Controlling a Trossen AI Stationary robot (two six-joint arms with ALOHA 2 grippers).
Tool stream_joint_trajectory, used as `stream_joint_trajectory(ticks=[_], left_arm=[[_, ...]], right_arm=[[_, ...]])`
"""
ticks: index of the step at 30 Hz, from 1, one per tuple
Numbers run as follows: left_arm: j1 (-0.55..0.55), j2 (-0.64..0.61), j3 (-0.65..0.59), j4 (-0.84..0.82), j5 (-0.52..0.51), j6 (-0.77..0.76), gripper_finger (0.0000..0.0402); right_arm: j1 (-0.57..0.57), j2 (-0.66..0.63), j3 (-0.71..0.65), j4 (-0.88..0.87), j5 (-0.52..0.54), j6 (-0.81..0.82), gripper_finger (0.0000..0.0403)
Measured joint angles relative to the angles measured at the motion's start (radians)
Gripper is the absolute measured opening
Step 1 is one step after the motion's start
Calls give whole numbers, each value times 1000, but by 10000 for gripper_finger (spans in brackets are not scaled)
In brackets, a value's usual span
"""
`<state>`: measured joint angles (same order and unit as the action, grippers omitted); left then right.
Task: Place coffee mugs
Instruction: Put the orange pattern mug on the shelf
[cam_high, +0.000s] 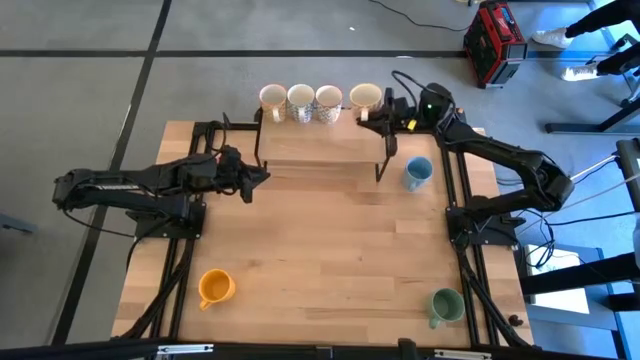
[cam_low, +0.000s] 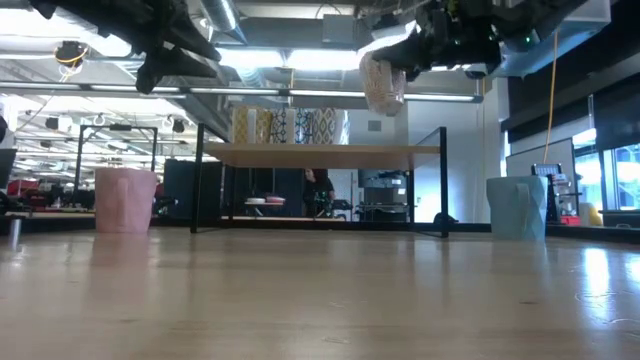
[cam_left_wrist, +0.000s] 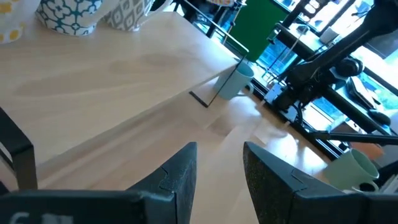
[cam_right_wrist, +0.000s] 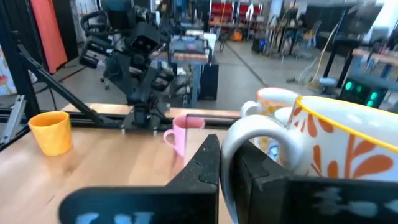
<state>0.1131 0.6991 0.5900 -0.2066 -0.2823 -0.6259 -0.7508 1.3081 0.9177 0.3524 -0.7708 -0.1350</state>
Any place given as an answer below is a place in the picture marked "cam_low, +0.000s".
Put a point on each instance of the black cabinet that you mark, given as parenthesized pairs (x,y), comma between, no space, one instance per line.
(180,185)

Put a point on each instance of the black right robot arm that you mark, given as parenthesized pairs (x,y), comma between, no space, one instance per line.
(540,20)

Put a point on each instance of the yellow patterned white mug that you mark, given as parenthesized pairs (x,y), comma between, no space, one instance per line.
(242,125)

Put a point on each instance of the silver metal post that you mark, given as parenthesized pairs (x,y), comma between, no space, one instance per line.
(15,232)

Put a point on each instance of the grey wall vent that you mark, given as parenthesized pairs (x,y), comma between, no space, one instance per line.
(374,125)

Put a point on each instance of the orange patterned white mug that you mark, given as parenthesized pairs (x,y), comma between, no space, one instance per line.
(382,90)

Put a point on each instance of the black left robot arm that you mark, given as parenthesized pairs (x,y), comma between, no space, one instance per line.
(50,6)

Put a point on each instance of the red floral patterned mug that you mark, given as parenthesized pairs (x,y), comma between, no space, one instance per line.
(327,126)

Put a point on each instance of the black monitor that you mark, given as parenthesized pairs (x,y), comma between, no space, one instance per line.
(6,167)

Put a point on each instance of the black aluminium table frame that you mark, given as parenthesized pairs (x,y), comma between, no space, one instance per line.
(350,225)

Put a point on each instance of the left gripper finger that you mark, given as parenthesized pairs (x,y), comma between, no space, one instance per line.
(192,42)
(190,65)

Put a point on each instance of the small red box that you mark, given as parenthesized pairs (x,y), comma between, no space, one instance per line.
(570,220)

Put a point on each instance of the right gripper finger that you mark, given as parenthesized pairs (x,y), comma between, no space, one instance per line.
(420,71)
(407,50)

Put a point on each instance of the plain pink mug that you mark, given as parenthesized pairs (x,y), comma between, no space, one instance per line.
(125,200)

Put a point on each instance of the wooden shelf with black legs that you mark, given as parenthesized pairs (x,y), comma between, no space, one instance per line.
(320,156)

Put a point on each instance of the dome security camera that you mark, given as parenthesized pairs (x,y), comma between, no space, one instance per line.
(475,75)

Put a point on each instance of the yellow container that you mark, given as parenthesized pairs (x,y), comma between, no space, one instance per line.
(594,216)

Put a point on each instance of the white bowl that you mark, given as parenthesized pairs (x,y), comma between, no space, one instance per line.
(255,200)

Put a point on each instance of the black metal stand frame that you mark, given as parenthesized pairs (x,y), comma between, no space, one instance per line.
(120,127)

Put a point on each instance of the pink bowl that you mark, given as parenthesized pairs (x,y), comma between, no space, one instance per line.
(275,200)

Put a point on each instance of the long linear ceiling light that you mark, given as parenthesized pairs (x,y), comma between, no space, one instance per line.
(250,91)

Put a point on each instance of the person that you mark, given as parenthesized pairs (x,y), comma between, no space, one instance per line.
(317,192)

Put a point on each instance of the light blue faceted mug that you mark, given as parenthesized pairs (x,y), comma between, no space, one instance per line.
(515,210)

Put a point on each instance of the red storage box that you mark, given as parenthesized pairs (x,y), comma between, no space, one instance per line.
(22,187)

